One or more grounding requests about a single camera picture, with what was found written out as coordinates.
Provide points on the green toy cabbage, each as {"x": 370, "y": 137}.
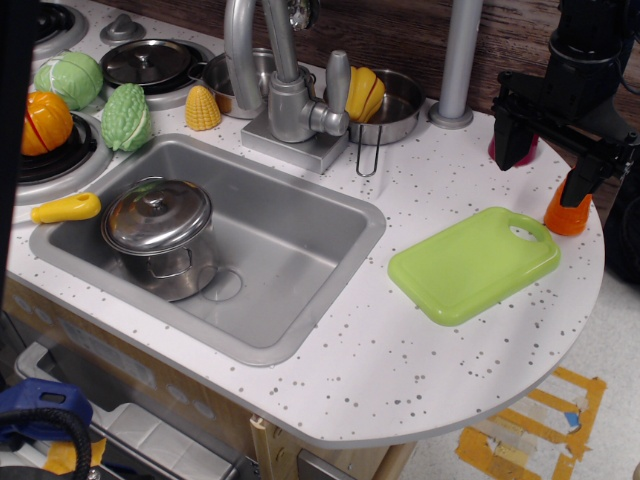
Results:
{"x": 75, "y": 77}

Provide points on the rear left stove burner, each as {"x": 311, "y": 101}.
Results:
{"x": 59, "y": 27}

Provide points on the green plastic cutting board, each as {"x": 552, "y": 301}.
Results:
{"x": 474, "y": 264}

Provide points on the steel saucepan behind faucet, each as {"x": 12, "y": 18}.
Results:
{"x": 215, "y": 77}

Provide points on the yellow toy corn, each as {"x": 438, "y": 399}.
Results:
{"x": 201, "y": 110}

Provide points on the yellow toy knife handle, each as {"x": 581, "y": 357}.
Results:
{"x": 77, "y": 207}

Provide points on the steel pot with lid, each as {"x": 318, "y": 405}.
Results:
{"x": 163, "y": 232}

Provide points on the green toy bitter melon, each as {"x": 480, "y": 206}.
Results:
{"x": 126, "y": 119}

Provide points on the grey vertical pole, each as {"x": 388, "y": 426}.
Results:
{"x": 451, "y": 110}

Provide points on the pink toy cup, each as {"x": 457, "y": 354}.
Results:
{"x": 528, "y": 158}

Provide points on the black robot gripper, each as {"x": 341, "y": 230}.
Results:
{"x": 572, "y": 112}

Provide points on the grey stove knob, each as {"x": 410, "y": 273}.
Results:
{"x": 122, "y": 29}

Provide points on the front stove burner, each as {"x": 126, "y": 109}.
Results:
{"x": 81, "y": 159}

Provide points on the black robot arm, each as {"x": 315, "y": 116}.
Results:
{"x": 594, "y": 40}

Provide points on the orange toy pumpkin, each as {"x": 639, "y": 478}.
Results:
{"x": 47, "y": 123}

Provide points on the blue clamp with black cable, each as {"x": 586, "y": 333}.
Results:
{"x": 48, "y": 410}

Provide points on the silver toy faucet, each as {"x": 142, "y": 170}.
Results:
{"x": 297, "y": 127}

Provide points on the steel pan lid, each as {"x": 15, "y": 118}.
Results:
{"x": 145, "y": 62}

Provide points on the grey sink basin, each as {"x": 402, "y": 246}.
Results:
{"x": 288, "y": 248}

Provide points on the orange toy carrot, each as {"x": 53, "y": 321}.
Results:
{"x": 567, "y": 221}

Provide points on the steel pan with handle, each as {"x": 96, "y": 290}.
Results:
{"x": 397, "y": 117}

